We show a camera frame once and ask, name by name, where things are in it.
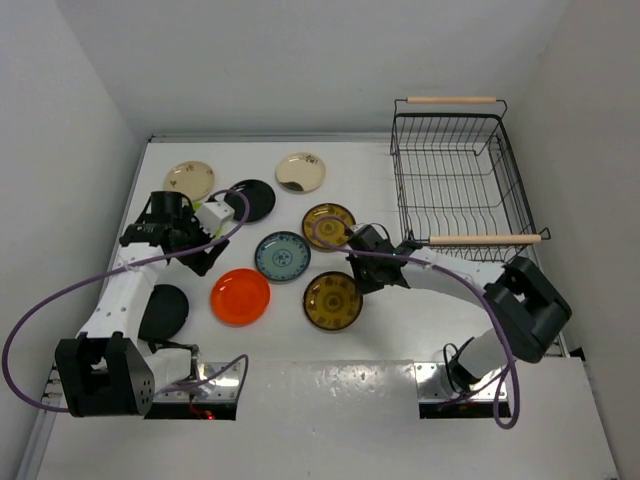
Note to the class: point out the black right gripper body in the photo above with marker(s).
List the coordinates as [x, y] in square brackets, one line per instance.
[364, 275]

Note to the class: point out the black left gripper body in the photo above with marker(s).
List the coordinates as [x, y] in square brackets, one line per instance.
[192, 235]

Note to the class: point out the yellow patterned plate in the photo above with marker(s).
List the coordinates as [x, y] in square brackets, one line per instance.
[326, 223]
[332, 301]

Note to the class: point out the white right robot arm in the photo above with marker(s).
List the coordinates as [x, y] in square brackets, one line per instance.
[525, 310]

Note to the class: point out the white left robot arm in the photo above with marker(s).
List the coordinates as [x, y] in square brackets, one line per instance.
[103, 371]

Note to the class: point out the cream plate left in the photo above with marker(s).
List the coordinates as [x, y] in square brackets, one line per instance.
[194, 179]

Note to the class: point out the matte black plate near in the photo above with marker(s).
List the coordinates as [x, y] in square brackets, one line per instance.
[165, 314]

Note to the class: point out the orange plate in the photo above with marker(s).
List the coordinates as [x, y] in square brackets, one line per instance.
[240, 297]

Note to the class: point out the glossy black plate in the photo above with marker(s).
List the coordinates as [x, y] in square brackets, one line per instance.
[261, 198]

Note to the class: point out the blue floral plate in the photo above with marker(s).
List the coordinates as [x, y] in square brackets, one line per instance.
[282, 256]

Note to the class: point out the cream plate with black mark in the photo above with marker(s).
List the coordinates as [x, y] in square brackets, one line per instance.
[301, 172]

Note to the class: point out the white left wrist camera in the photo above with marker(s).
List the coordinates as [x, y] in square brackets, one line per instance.
[212, 215]

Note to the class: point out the black wire dish rack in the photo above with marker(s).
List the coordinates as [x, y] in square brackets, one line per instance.
[458, 186]

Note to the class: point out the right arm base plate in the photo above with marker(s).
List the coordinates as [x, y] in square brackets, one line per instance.
[433, 385]

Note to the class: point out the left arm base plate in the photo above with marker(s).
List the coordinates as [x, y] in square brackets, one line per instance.
[211, 385]

